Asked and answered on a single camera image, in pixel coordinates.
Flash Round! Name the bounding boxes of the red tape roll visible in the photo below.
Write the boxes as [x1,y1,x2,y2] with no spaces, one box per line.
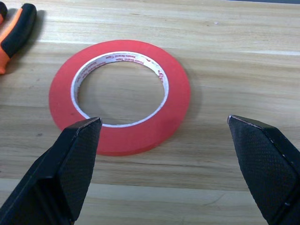
[48,39,192,157]

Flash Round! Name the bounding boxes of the orange black pliers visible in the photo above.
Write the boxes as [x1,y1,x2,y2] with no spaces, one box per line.
[0,2,38,75]

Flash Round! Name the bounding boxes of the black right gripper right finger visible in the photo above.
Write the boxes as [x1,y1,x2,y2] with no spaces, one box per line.
[227,114,300,225]

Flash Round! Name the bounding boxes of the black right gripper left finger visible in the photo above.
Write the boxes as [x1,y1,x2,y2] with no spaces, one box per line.
[0,116,103,225]

